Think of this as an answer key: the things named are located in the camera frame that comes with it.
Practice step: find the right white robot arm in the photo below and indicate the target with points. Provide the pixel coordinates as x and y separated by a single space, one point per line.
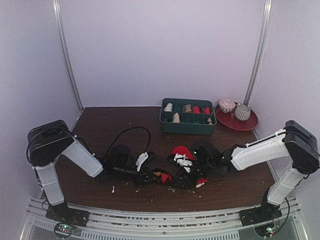
293 141

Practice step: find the green divided organizer box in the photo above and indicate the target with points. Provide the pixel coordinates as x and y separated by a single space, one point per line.
182 120

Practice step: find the beige rolled sock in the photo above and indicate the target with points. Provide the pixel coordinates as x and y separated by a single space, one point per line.
168 107

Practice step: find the red rolled sock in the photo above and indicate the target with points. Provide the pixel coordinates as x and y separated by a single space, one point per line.
196 110

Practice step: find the black argyle sock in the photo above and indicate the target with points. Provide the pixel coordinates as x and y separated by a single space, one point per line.
163 175

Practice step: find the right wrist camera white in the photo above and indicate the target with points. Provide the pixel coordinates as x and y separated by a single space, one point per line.
183 162

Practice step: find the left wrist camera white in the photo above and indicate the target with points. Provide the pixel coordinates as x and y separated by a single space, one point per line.
141 160

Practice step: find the right aluminium frame post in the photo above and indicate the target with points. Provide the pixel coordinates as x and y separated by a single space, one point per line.
261 48

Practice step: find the aluminium front rail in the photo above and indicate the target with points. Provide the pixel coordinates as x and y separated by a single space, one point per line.
107 224

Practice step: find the striped ceramic cup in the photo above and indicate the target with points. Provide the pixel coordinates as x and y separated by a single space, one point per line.
242 112

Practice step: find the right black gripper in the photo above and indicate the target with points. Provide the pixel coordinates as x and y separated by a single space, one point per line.
186 177

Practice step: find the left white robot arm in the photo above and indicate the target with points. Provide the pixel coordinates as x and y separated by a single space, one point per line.
49 142

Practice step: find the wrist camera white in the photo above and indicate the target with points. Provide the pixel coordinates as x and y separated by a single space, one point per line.
183 162
141 160

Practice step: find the red patterned bowl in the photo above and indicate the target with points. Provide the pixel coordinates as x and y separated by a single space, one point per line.
226 105

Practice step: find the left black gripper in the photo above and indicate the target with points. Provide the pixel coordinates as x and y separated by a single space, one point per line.
142 178

